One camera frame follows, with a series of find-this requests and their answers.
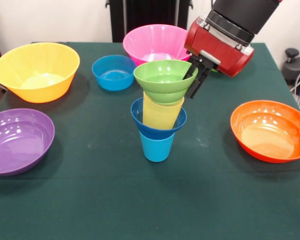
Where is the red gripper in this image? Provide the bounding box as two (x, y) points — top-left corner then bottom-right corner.
(181, 16), (255, 100)

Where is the small green plastic bowl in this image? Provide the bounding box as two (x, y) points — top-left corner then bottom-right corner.
(133, 59), (199, 105)

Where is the translucent yellow plastic cup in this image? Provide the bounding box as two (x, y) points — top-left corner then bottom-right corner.
(142, 91), (186, 131)

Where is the small dark blue bowl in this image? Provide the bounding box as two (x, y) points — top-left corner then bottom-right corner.
(130, 97), (188, 138)

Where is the light blue plastic cup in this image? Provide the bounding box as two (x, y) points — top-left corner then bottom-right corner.
(139, 130), (176, 163)

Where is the large pink plastic bowl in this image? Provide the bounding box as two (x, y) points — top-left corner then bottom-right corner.
(122, 24), (191, 67)

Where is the translucent light blue bowl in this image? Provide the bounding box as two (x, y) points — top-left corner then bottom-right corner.
(91, 54), (138, 92)

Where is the shallow orange plastic bowl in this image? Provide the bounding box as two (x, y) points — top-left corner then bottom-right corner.
(230, 100), (300, 164)

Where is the black knob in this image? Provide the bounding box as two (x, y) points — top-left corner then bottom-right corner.
(284, 48), (300, 63)

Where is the black round base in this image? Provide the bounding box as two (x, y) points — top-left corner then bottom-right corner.
(282, 55), (300, 88)

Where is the dark green tablecloth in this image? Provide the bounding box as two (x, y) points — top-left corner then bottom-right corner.
(0, 41), (300, 240)

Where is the large yellow plastic bowl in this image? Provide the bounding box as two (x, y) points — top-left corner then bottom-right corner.
(0, 42), (81, 104)

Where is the shallow purple plastic bowl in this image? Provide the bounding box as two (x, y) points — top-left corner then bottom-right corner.
(0, 108), (55, 177)

